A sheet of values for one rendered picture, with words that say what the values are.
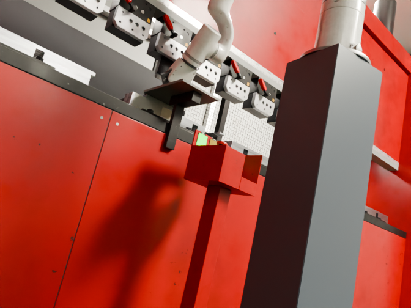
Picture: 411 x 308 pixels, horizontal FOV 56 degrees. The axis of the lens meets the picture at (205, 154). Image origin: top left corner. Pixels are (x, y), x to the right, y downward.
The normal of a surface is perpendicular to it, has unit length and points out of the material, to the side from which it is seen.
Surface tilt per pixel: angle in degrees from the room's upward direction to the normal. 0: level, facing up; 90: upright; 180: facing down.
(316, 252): 90
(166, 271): 90
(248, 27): 90
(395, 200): 90
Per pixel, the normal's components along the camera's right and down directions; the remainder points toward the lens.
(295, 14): 0.65, -0.04
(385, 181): -0.73, -0.32
